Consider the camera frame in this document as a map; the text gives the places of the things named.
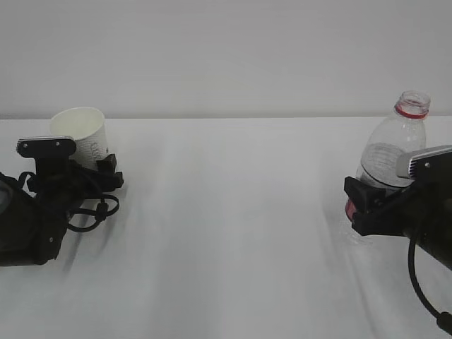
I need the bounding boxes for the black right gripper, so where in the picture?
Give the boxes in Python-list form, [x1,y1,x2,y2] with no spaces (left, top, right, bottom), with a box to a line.
[344,177,451,240]

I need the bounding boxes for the white paper cup green logo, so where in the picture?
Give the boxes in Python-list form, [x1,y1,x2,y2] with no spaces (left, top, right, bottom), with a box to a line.
[49,107,109,170]

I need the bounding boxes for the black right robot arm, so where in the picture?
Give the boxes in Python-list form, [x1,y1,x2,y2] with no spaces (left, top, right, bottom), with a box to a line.
[344,177,451,268]

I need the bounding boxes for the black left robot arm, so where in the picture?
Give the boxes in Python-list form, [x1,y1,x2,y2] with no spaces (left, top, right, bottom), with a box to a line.
[1,154,124,266]

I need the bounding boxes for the clear plastic water bottle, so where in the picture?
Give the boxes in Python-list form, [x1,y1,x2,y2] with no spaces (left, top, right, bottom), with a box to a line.
[341,90,432,246]

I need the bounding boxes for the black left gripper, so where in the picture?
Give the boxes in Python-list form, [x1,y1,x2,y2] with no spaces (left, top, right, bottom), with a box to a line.
[35,153,124,219]

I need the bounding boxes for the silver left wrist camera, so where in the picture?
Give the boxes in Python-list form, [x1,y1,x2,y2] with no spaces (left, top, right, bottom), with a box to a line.
[16,136,77,161]

